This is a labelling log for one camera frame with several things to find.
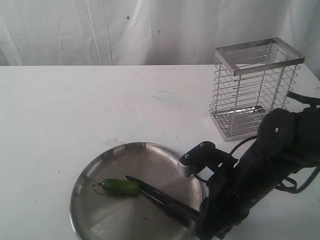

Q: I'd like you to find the chrome wire utensil holder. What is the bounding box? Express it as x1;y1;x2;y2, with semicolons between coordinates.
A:
209;37;305;142

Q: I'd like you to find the white backdrop curtain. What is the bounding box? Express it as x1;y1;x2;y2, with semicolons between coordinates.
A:
0;0;320;66

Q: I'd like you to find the black serrated knife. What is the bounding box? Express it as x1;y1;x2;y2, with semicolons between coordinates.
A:
124;175;200;228

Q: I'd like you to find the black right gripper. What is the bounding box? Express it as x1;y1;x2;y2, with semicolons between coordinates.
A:
195;147;298;240

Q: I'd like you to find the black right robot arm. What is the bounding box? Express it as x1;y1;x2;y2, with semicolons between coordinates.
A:
195;106;320;240

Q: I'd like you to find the round stainless steel plate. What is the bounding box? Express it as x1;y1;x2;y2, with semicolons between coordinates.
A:
70;142;203;240

